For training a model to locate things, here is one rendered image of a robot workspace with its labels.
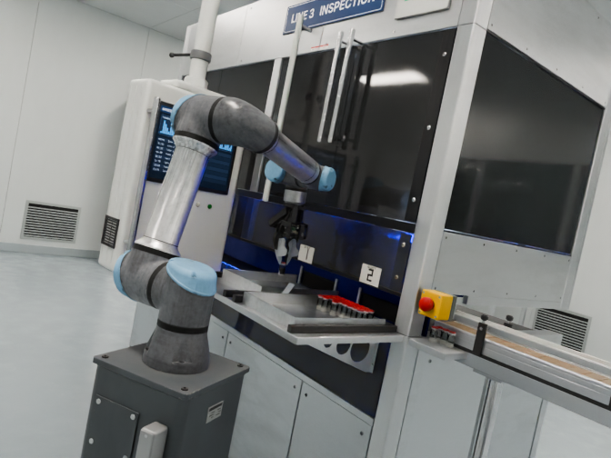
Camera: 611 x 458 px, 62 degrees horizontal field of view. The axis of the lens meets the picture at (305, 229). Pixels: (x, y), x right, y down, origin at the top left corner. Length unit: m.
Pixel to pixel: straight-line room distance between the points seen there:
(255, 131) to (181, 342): 0.51
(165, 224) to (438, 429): 1.12
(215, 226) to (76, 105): 4.61
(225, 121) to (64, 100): 5.48
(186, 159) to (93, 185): 5.49
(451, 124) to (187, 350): 0.94
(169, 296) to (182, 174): 0.30
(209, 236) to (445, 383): 1.13
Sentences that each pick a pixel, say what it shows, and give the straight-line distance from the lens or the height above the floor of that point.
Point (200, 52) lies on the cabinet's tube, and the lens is 2.23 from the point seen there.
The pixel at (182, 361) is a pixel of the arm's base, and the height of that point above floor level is 0.81.
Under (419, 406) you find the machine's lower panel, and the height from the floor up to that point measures 0.65.
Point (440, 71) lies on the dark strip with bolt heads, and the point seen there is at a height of 1.67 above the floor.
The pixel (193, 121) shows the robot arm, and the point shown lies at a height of 1.35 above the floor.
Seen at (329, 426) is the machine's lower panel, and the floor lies 0.49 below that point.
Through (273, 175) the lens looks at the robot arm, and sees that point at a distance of 1.58.
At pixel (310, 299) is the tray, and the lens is 1.66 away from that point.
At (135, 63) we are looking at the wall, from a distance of 6.91.
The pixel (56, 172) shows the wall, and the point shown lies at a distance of 6.63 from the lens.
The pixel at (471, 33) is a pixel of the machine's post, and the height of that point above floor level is 1.77.
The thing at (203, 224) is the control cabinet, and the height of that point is 1.03.
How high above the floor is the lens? 1.21
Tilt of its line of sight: 3 degrees down
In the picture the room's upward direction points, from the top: 11 degrees clockwise
